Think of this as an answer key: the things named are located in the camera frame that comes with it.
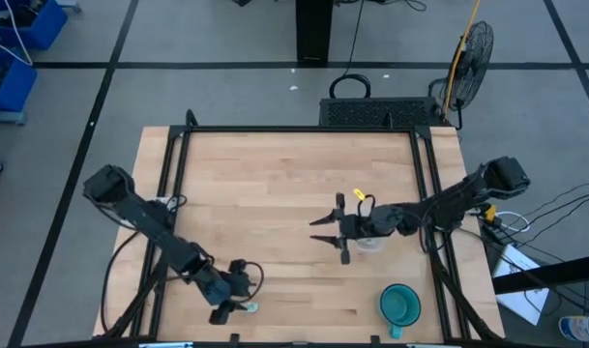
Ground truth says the black perforated computer case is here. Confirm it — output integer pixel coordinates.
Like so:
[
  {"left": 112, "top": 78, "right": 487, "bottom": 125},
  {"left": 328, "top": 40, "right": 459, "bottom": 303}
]
[{"left": 318, "top": 96, "right": 446, "bottom": 129}]

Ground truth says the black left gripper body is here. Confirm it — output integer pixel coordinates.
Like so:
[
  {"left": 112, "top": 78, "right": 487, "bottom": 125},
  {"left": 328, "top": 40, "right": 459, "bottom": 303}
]
[{"left": 209, "top": 260, "right": 251, "bottom": 326}]

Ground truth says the white paper box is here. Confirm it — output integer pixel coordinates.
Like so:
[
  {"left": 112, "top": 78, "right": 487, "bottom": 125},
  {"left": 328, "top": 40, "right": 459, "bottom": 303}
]
[{"left": 491, "top": 244, "right": 551, "bottom": 327}]

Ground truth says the blue storage bin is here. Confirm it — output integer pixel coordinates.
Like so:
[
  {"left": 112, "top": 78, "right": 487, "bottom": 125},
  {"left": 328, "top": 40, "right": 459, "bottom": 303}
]
[
  {"left": 0, "top": 0, "right": 69, "bottom": 52},
  {"left": 0, "top": 50, "right": 39, "bottom": 114}
]

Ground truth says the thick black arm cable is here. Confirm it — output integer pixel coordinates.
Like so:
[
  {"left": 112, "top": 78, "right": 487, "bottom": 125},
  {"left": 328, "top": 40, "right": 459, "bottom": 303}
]
[{"left": 100, "top": 229, "right": 141, "bottom": 335}]

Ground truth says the person's shoe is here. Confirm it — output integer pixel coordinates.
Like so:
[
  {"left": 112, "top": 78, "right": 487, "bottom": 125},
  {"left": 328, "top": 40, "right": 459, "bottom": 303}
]
[{"left": 558, "top": 314, "right": 589, "bottom": 343}]

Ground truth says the black pillar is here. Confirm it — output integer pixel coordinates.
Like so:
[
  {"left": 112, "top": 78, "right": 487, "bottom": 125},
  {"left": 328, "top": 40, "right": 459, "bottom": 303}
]
[{"left": 295, "top": 0, "right": 335, "bottom": 64}]

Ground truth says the clear plastic container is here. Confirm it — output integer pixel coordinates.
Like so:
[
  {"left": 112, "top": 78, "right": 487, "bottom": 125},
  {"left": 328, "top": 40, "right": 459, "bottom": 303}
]
[{"left": 354, "top": 235, "right": 388, "bottom": 254}]

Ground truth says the black metal bar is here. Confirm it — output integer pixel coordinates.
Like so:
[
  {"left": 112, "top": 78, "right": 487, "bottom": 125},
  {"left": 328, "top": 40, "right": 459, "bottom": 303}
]
[{"left": 491, "top": 252, "right": 589, "bottom": 296}]

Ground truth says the black metal table frame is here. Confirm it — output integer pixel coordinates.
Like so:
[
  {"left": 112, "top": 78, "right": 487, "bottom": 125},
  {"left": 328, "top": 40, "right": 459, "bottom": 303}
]
[{"left": 95, "top": 109, "right": 506, "bottom": 348}]

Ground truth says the black floor fan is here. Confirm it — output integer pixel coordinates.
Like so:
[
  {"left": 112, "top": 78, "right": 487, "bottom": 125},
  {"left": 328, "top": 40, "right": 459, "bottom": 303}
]
[{"left": 427, "top": 19, "right": 496, "bottom": 131}]

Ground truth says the yellow hanging cable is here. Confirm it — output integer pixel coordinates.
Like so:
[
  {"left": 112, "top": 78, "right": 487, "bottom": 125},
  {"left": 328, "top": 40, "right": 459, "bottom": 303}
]
[{"left": 442, "top": 0, "right": 482, "bottom": 116}]

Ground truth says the teal plastic cup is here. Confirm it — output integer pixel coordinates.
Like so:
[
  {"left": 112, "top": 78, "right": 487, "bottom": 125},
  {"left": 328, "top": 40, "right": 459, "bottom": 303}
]
[{"left": 379, "top": 282, "right": 423, "bottom": 340}]

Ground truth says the coiled white cable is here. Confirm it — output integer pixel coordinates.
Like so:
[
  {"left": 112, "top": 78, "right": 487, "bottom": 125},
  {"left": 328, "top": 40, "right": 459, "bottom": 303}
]
[{"left": 495, "top": 210, "right": 532, "bottom": 234}]

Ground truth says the coiled black cable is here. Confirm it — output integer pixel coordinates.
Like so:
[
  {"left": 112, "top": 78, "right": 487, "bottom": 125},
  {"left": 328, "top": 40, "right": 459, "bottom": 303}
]
[{"left": 328, "top": 72, "right": 372, "bottom": 101}]

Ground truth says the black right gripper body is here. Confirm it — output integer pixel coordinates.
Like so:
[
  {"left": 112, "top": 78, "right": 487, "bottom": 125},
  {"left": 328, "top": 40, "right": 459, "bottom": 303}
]
[{"left": 336, "top": 192, "right": 375, "bottom": 266}]

